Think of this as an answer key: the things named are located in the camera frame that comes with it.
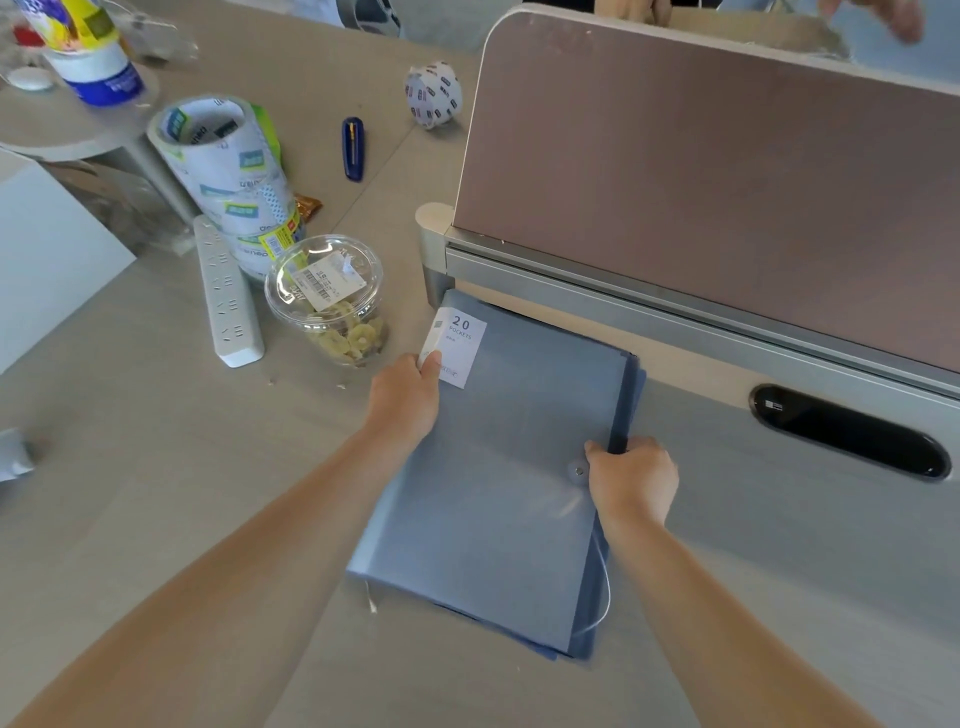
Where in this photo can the person's left hand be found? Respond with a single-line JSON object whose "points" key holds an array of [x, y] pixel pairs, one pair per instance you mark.
{"points": [[401, 405]]}

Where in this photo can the person's right hand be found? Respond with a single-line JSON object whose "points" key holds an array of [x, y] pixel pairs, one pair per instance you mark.
{"points": [[634, 484]]}

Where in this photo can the person's right thumb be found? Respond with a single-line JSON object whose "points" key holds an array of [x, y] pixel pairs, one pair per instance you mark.
{"points": [[600, 453]]}

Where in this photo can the person's left thumb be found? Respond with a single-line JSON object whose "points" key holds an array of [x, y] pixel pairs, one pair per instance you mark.
{"points": [[431, 366]]}

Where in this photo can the blue plastic document folder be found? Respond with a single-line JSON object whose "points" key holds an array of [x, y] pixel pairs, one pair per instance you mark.
{"points": [[495, 480]]}

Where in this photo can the person's right forearm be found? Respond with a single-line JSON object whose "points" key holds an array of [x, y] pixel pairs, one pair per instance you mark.
{"points": [[712, 637]]}

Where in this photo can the person's left forearm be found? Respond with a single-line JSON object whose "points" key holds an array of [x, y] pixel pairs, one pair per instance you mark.
{"points": [[225, 585]]}

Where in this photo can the dried fruit slices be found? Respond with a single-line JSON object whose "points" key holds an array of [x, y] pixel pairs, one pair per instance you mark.
{"points": [[352, 337]]}

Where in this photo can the clear plastic lidded cup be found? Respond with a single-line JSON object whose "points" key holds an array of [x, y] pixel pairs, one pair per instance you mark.
{"points": [[326, 296]]}

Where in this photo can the golden snack wrapper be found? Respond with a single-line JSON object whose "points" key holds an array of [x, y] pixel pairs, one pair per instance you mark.
{"points": [[307, 206]]}

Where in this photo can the white power strip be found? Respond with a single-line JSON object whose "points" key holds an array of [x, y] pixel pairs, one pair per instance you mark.
{"points": [[225, 292]]}

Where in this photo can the blue utility knife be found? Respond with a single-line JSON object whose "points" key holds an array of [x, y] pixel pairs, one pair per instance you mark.
{"points": [[352, 148]]}

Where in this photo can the pack of clear tape rolls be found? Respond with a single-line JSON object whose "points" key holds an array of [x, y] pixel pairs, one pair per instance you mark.
{"points": [[225, 180]]}

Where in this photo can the brown desk divider panel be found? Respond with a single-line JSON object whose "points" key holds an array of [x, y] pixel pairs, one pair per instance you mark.
{"points": [[712, 187]]}

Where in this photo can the grey chair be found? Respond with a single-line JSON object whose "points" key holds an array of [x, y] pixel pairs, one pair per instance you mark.
{"points": [[367, 15]]}

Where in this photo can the white box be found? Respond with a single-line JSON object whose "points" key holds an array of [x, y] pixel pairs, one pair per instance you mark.
{"points": [[49, 255]]}

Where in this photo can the grey round stand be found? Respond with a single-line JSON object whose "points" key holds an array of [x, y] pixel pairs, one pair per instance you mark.
{"points": [[82, 127]]}

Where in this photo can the grey crumpled object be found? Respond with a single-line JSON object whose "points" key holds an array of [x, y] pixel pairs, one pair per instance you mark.
{"points": [[15, 454]]}

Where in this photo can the clear plastic bag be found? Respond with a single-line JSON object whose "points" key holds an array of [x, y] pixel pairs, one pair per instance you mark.
{"points": [[154, 34]]}

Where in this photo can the cardboard box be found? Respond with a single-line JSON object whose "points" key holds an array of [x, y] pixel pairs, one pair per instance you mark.
{"points": [[757, 30]]}

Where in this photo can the bottle with blue yellow label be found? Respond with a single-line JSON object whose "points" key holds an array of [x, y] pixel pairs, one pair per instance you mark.
{"points": [[86, 49]]}

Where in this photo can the white round cap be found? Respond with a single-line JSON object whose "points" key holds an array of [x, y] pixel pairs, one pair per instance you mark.
{"points": [[30, 79]]}

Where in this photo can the grey divider base rail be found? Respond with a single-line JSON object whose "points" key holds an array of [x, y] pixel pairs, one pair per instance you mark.
{"points": [[675, 330]]}

